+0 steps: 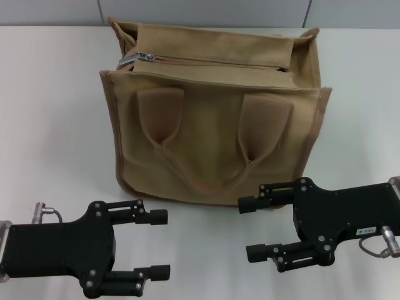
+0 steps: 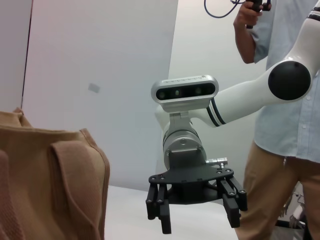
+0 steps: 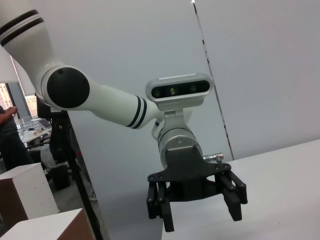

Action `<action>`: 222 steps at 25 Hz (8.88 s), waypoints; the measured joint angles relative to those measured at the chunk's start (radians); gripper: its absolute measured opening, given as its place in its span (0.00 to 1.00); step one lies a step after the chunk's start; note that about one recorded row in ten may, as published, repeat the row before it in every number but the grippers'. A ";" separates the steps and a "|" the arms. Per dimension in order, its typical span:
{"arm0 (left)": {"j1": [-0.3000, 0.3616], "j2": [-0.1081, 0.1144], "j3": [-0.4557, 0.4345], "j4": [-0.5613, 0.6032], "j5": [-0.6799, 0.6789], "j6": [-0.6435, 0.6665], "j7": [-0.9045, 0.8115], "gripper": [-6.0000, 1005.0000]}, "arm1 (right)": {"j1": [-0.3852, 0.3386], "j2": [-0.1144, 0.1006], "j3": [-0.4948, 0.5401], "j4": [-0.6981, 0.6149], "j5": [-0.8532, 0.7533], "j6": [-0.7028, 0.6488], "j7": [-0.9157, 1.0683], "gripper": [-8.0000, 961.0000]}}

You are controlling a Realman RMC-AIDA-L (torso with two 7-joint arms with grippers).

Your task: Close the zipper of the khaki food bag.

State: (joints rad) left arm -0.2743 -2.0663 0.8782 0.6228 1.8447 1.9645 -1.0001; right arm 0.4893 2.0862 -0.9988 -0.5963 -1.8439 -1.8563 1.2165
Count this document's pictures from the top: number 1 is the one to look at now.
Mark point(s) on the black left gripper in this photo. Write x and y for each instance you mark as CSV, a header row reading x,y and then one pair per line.
x,y
62,250

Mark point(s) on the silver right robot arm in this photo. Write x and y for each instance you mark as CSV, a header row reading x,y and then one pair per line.
x,y
394,184

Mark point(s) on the silver metal zipper pull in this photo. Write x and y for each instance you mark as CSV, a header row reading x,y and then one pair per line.
x,y
126,60

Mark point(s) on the khaki canvas food bag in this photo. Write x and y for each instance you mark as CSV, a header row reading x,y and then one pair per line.
x,y
212,140

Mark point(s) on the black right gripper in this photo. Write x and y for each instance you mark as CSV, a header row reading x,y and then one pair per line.
x,y
337,212

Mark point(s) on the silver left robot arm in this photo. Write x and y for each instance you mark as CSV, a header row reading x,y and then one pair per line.
x,y
4,225

